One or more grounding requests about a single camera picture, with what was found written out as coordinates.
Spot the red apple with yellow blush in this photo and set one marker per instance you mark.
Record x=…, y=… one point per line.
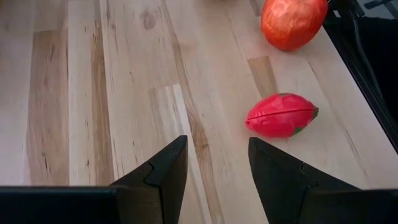
x=293, y=23

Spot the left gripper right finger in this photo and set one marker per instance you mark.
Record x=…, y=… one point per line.
x=295, y=199

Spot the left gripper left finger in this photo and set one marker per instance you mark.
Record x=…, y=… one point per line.
x=140, y=202

